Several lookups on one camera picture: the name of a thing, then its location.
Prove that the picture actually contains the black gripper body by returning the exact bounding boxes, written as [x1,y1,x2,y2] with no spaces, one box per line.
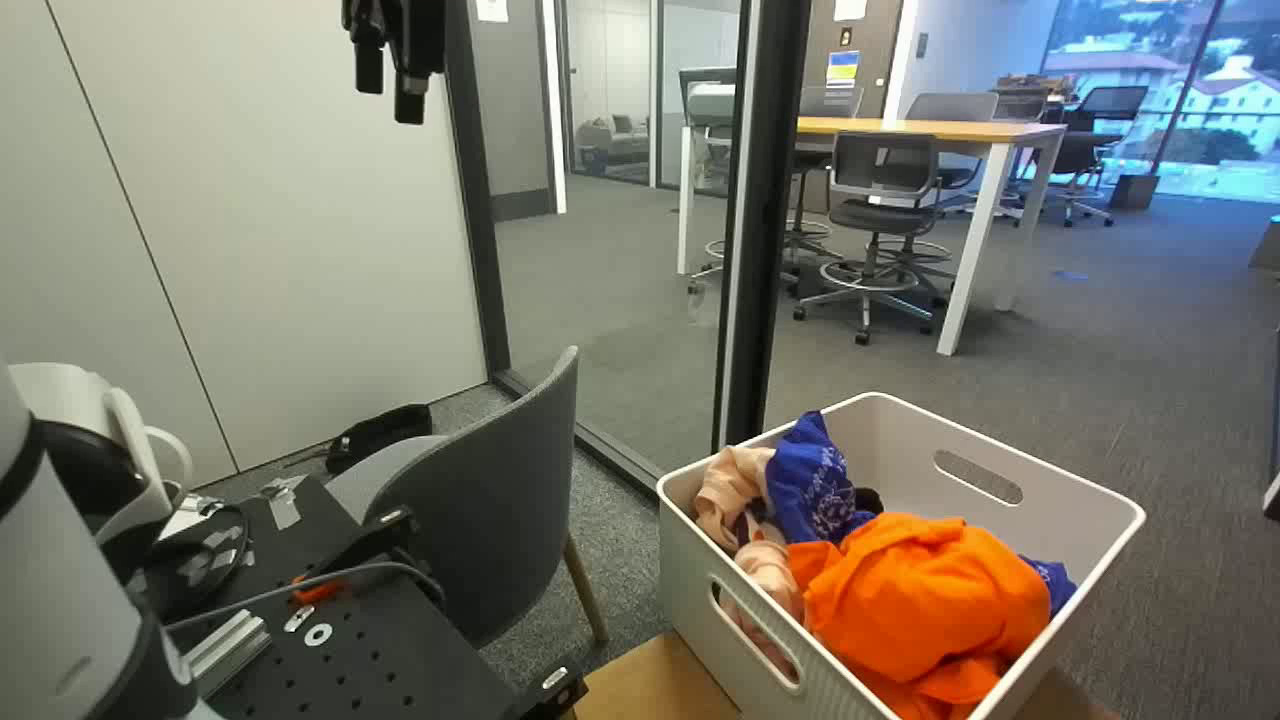
[338,0,452,67]

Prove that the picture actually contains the peach shirt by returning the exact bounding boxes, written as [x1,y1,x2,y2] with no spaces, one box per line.
[693,441,814,623]

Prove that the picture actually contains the blue patterned bandana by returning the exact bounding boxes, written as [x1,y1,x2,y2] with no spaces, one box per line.
[761,410,1079,618]

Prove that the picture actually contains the grey plastic chair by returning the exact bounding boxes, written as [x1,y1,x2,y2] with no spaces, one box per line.
[319,346,614,651]

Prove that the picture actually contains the black office chair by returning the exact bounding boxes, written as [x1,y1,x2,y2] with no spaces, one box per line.
[1045,81,1152,233]

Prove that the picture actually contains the white plastic bin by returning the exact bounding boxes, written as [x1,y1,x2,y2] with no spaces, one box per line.
[651,388,1152,720]

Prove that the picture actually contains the grey sofa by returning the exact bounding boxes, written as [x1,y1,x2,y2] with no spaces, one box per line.
[571,112,657,177]

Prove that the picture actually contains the white paper label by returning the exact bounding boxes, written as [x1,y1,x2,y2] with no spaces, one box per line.
[264,483,308,537]

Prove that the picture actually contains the grey office stool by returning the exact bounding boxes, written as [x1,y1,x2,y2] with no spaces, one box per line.
[787,133,954,350]

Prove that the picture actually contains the black device white stickers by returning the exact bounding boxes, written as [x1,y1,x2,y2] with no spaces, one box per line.
[132,512,261,595]

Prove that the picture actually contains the wooden-top white table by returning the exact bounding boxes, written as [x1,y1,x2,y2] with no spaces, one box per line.
[673,112,1072,360]

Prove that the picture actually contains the brown cardboard box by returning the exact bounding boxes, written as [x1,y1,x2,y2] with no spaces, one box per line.
[571,631,1124,720]

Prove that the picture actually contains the orange garment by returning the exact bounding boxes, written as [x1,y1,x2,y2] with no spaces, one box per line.
[786,512,1058,720]

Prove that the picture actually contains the black door frame post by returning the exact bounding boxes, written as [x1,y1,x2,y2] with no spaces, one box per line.
[712,0,817,454]

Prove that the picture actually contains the orange-handled black clamp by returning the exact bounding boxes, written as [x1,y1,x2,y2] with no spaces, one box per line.
[286,505,424,611]

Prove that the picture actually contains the thin grey cable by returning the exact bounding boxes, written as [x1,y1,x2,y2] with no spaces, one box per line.
[165,558,450,636]

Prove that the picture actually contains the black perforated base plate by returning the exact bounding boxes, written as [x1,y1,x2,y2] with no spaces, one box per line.
[126,472,591,720]

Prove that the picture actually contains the aluminium extrusion rail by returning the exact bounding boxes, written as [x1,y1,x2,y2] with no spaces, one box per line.
[165,605,278,705]

